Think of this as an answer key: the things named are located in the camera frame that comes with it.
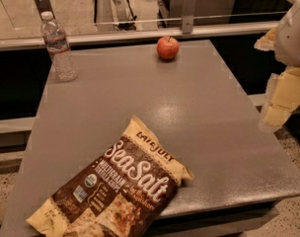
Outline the dark metal bracket post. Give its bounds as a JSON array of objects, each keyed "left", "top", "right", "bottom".
[{"left": 34, "top": 0, "right": 53, "bottom": 15}]

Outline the red apple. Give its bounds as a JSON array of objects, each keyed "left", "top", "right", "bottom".
[{"left": 156, "top": 37, "right": 180, "bottom": 60}]

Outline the grey metal bracket post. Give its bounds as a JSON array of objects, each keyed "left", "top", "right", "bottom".
[{"left": 182, "top": 0, "right": 196, "bottom": 34}]

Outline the sea salt tortilla chips bag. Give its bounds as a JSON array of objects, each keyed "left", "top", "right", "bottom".
[{"left": 27, "top": 117, "right": 193, "bottom": 237}]

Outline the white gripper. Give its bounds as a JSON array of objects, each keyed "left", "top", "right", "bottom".
[{"left": 254, "top": 0, "right": 300, "bottom": 132}]

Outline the clear plastic water bottle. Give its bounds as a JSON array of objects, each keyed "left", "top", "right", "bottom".
[{"left": 40, "top": 11, "right": 77, "bottom": 82}]

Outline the metal railing with glass panel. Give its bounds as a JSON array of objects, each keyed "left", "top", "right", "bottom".
[{"left": 0, "top": 21, "right": 278, "bottom": 51}]

